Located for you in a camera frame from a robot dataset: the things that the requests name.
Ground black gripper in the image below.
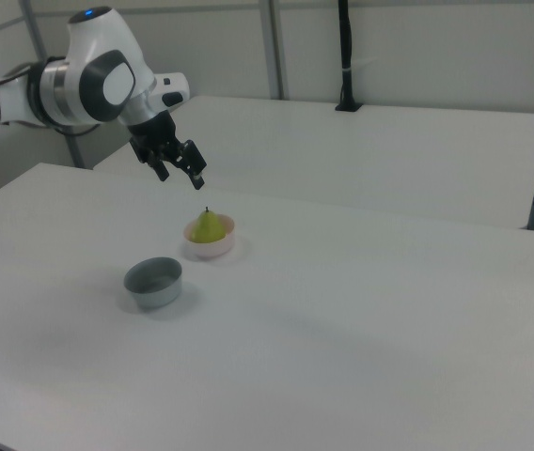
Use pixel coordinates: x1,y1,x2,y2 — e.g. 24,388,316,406
126,112,208,191

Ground green pear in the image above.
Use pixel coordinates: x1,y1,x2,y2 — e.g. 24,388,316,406
187,205,228,245

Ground pink bowl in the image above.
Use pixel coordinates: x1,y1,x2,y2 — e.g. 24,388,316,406
182,213,238,260

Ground grey bowl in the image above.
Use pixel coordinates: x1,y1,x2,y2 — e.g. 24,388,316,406
122,256,185,311

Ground black camera pole with clamp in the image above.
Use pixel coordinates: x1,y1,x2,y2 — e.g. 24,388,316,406
334,0,365,113

